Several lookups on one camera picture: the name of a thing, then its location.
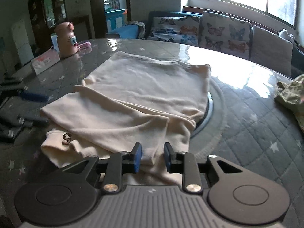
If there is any round glass turntable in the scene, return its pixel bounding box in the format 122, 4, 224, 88
190, 77, 226, 139

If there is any pink cartoon water bottle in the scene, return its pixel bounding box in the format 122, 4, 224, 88
55, 22, 79, 59

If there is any plaid cloth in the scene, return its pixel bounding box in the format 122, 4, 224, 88
126, 21, 146, 38

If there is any green floral garment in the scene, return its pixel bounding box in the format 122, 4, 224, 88
274, 74, 304, 132

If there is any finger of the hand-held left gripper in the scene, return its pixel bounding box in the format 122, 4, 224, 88
0, 98, 48, 143
0, 76, 48, 102

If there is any white pink tissue pack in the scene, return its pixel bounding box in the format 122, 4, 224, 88
30, 46, 60, 75

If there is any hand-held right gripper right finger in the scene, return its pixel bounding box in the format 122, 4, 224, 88
164, 142, 244, 194

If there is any long butterfly print cushion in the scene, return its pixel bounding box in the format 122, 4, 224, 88
148, 16, 202, 47

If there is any cream sweatshirt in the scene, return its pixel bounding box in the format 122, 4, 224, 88
40, 51, 212, 186

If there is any plain beige cushion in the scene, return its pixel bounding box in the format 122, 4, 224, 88
249, 25, 294, 76

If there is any white refrigerator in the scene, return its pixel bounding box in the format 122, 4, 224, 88
11, 18, 34, 66

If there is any blue blanket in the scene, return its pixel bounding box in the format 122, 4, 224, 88
107, 25, 140, 39

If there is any dark glass-door cabinet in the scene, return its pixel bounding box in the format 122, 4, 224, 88
28, 0, 67, 38

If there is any dark blue sofa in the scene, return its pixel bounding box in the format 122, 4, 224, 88
145, 11, 304, 76

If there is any blue storage box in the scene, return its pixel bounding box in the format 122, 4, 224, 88
105, 9, 127, 30

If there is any square butterfly print cushion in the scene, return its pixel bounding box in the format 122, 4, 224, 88
198, 11, 252, 60

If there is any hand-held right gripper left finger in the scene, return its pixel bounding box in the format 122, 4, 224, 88
57, 142, 143, 194

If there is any white plush toy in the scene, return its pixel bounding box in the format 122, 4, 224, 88
279, 28, 297, 45

